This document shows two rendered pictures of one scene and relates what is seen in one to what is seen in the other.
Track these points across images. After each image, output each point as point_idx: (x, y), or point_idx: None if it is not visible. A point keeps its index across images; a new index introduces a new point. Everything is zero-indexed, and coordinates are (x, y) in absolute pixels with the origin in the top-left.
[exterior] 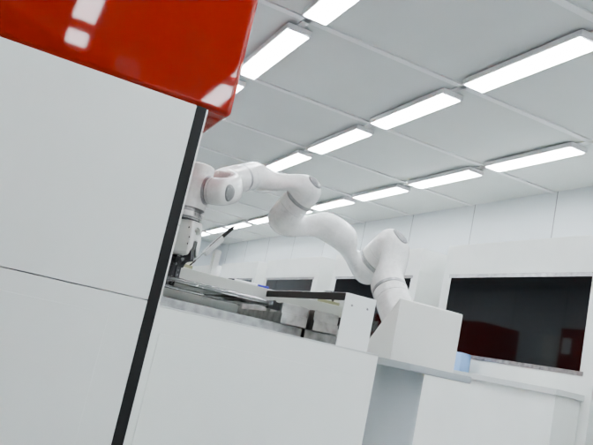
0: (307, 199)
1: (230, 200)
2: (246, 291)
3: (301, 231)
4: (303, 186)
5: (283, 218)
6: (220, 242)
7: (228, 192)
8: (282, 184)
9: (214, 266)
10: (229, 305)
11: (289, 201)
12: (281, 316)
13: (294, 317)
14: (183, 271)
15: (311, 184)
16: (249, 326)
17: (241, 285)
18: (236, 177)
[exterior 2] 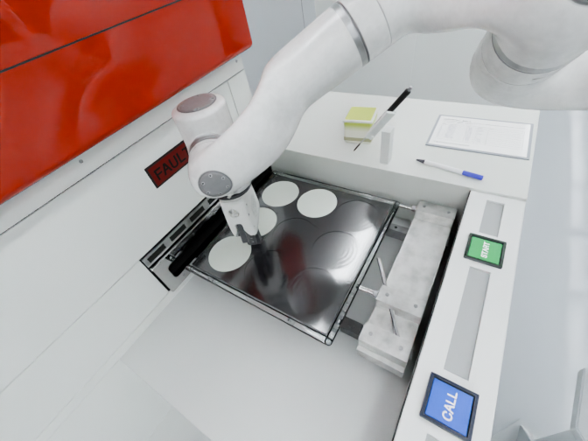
0: (541, 53)
1: (232, 189)
2: (432, 189)
3: (551, 104)
4: (519, 20)
5: (488, 87)
6: (387, 119)
7: (209, 185)
8: (459, 17)
9: (383, 152)
10: (408, 201)
11: (493, 55)
12: (357, 351)
13: (378, 361)
14: (339, 164)
15: (561, 3)
16: (206, 436)
17: (423, 182)
18: (227, 140)
